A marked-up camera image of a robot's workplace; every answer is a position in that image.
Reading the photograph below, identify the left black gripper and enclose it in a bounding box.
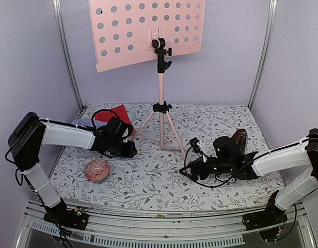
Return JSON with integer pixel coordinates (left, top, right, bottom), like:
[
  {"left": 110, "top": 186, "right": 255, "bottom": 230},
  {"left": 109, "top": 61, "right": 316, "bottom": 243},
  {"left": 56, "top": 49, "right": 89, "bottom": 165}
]
[{"left": 108, "top": 137, "right": 137, "bottom": 158}]

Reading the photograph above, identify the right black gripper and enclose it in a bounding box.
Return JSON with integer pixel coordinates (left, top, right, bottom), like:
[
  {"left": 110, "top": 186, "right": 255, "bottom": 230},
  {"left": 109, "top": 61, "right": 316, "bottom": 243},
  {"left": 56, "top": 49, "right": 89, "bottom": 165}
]
[{"left": 179, "top": 157, "right": 233, "bottom": 182}]

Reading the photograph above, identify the pink music stand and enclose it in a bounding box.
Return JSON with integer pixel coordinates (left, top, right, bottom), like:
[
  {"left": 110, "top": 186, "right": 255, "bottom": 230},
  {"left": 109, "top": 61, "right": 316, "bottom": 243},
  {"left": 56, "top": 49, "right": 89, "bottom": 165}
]
[{"left": 88, "top": 1, "right": 205, "bottom": 152}]

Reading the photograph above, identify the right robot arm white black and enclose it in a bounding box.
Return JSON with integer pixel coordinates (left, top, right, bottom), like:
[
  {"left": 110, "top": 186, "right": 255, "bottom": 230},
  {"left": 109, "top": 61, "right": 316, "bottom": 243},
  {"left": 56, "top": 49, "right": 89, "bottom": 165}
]
[{"left": 179, "top": 129, "right": 318, "bottom": 225}]

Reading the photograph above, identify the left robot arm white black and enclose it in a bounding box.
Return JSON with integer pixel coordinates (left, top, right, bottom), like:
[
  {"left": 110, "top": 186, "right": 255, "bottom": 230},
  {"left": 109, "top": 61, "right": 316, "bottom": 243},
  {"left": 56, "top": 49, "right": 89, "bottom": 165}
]
[{"left": 5, "top": 112, "right": 137, "bottom": 224}]

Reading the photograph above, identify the red sheet music paper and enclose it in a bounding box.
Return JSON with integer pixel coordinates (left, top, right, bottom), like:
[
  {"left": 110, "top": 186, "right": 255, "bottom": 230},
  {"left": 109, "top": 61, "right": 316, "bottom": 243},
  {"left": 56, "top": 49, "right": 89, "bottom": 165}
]
[{"left": 94, "top": 104, "right": 132, "bottom": 126}]

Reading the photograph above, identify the purple sheet music paper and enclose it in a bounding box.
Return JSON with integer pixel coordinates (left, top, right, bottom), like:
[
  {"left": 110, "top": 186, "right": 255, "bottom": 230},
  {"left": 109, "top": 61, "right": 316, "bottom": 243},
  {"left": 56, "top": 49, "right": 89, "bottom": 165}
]
[{"left": 71, "top": 119, "right": 107, "bottom": 128}]

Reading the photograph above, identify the red patterned ceramic bowl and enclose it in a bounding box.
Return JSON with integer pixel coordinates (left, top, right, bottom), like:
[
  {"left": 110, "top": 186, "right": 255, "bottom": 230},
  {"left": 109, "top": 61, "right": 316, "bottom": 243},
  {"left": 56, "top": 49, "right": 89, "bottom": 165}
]
[{"left": 84, "top": 159, "right": 110, "bottom": 182}]

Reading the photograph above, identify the floral patterned table mat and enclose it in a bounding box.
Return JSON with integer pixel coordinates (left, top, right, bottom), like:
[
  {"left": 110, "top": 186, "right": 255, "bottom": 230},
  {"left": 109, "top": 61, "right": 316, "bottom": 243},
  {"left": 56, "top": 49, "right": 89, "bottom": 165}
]
[{"left": 51, "top": 104, "right": 284, "bottom": 211}]

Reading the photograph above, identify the brown wooden metronome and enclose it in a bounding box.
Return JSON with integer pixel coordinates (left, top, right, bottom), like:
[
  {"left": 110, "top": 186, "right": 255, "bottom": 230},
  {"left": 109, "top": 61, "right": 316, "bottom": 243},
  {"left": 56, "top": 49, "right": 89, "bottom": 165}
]
[{"left": 231, "top": 129, "right": 247, "bottom": 156}]

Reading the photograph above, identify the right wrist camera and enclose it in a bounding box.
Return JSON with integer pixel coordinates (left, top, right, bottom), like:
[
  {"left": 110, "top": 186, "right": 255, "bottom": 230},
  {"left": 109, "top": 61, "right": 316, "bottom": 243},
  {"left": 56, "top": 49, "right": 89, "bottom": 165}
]
[{"left": 189, "top": 137, "right": 208, "bottom": 163}]

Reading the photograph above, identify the left black camera cable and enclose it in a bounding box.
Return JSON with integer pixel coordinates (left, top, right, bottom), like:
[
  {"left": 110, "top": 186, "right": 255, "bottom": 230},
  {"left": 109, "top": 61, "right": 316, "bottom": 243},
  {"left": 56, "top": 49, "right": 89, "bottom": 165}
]
[{"left": 91, "top": 108, "right": 121, "bottom": 132}]

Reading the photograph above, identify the black camera cable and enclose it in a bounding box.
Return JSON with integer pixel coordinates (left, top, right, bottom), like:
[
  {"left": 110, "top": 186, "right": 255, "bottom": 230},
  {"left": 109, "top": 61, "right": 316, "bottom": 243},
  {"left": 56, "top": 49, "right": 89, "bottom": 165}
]
[
  {"left": 183, "top": 148, "right": 239, "bottom": 188},
  {"left": 91, "top": 108, "right": 121, "bottom": 132}
]

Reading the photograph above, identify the right black camera cable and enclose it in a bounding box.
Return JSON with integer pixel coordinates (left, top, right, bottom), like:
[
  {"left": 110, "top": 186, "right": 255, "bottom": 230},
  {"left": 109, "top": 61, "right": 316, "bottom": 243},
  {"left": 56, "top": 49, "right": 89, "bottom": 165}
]
[{"left": 183, "top": 148, "right": 239, "bottom": 188}]

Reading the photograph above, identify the aluminium front rail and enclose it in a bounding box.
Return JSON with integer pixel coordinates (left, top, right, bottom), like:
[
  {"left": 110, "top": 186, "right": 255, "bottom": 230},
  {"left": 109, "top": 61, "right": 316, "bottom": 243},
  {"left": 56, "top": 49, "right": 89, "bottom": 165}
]
[{"left": 15, "top": 200, "right": 317, "bottom": 248}]

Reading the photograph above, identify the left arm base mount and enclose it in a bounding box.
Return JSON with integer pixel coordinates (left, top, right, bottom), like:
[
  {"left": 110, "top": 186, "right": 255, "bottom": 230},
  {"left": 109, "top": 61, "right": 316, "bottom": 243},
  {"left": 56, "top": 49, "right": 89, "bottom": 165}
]
[{"left": 43, "top": 207, "right": 89, "bottom": 230}]

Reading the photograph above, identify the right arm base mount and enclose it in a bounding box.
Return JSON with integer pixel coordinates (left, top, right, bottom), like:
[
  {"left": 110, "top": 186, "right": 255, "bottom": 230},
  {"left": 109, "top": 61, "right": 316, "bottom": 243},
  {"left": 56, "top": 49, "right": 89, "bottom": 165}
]
[{"left": 242, "top": 199, "right": 288, "bottom": 230}]

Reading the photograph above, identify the right aluminium frame post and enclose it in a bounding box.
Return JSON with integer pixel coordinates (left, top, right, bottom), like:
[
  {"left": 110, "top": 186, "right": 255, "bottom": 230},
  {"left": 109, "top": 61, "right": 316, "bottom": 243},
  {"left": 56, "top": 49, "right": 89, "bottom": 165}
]
[{"left": 248, "top": 0, "right": 278, "bottom": 111}]

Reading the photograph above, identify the aluminium frame post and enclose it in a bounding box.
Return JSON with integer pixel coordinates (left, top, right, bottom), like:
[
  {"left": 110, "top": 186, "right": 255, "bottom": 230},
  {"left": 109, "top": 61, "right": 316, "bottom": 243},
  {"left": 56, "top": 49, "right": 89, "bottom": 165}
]
[
  {"left": 52, "top": 0, "right": 84, "bottom": 111},
  {"left": 248, "top": 0, "right": 278, "bottom": 111}
]

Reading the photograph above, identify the left aluminium frame post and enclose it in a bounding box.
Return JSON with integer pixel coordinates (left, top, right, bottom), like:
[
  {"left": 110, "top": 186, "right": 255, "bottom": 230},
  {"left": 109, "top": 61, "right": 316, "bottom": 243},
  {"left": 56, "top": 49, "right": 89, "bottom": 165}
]
[{"left": 52, "top": 0, "right": 84, "bottom": 111}]

